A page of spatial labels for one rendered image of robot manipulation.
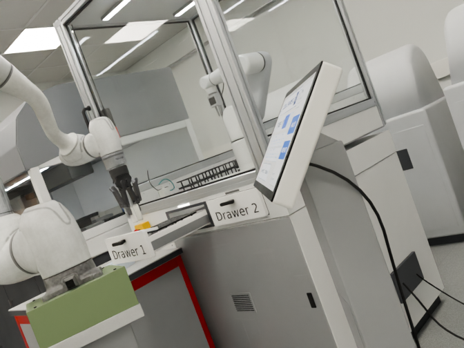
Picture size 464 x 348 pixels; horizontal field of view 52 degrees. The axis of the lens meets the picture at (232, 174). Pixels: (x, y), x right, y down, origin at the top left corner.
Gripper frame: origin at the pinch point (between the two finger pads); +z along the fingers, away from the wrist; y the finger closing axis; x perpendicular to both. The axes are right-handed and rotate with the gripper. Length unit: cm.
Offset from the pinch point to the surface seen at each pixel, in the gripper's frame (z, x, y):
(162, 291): 36.0, 8.8, 4.2
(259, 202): 11, -47, 21
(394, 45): -47, 21, 346
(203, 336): 64, 9, 15
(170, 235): 12.2, -15.2, 1.7
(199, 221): 12.8, -15.1, 17.7
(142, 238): 8.5, -15.3, -10.8
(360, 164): 16, -57, 81
